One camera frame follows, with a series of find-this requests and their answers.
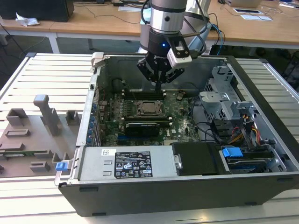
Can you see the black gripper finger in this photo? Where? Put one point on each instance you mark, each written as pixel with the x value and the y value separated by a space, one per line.
pixel 146 70
pixel 174 75

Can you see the thin metal locking lever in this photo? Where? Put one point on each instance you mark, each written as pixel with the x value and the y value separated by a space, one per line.
pixel 151 114
pixel 132 93

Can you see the silver CPU plate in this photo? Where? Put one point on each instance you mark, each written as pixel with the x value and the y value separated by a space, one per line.
pixel 149 107

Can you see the black RAM slot bank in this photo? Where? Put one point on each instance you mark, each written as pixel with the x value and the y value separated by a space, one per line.
pixel 140 95
pixel 144 119

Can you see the black CPU socket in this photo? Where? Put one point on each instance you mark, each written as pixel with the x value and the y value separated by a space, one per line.
pixel 132 105

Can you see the blue expansion slot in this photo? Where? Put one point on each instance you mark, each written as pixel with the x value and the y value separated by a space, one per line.
pixel 123 139

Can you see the round coin battery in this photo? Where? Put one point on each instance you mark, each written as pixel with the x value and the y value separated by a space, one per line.
pixel 180 96

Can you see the silver drive cage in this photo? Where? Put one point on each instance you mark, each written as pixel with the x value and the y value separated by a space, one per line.
pixel 215 102

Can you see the green motherboard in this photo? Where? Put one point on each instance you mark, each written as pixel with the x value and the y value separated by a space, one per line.
pixel 180 130

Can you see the black graphics card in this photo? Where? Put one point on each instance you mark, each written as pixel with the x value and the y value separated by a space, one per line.
pixel 142 130

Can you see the white paper sheet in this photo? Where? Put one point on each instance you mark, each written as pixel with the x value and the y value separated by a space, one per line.
pixel 128 9

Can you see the wooden desk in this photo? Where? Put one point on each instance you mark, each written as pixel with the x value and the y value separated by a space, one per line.
pixel 257 30
pixel 28 28
pixel 93 25

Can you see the black plastic shroud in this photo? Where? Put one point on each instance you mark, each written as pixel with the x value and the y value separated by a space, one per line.
pixel 196 158

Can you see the blue disk carrier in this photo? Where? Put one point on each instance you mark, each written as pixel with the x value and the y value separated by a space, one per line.
pixel 232 152

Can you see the white framed tablet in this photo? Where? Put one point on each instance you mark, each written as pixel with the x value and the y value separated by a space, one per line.
pixel 247 10

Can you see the white paper sheets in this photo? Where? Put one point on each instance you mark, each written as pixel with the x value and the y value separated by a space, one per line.
pixel 257 17

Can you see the silver power supply unit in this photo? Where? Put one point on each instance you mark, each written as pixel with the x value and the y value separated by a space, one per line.
pixel 93 163

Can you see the black open PC case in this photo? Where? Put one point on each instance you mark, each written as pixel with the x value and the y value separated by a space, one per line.
pixel 163 198

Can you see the black box on desk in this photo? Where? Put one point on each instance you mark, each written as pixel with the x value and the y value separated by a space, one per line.
pixel 35 9

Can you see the crumpled white paper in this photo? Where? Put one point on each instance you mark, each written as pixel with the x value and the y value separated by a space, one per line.
pixel 26 21

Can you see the blue case latch tab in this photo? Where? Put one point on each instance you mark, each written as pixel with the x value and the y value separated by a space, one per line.
pixel 60 166

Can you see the grey parts rack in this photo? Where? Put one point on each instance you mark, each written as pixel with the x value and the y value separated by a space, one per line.
pixel 23 144

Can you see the green RAM stick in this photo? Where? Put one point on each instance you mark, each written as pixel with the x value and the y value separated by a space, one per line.
pixel 28 153

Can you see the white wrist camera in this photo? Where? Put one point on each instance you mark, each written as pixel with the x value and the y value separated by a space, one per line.
pixel 181 58

